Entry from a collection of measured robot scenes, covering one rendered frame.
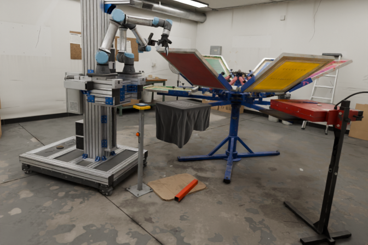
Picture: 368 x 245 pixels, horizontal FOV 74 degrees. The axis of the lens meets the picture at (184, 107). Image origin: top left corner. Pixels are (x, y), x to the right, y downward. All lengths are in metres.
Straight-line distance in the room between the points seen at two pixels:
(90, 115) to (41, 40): 3.21
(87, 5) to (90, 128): 1.35
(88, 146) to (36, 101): 3.03
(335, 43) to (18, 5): 6.59
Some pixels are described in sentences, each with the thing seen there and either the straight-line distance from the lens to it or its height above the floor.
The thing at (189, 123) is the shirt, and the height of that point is 0.78.
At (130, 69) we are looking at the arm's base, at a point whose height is 1.30.
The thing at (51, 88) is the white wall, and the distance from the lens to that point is 6.05.
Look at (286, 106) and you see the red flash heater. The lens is 2.44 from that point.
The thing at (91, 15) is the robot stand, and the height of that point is 1.85.
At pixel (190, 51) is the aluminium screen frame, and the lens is 2.47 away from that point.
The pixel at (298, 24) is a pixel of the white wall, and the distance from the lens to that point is 6.92.
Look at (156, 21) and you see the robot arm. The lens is 2.57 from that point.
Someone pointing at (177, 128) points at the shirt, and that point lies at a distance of 2.62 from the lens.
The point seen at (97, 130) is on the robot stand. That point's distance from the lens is 3.01.
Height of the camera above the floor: 1.45
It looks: 11 degrees down
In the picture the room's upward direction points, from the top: 3 degrees clockwise
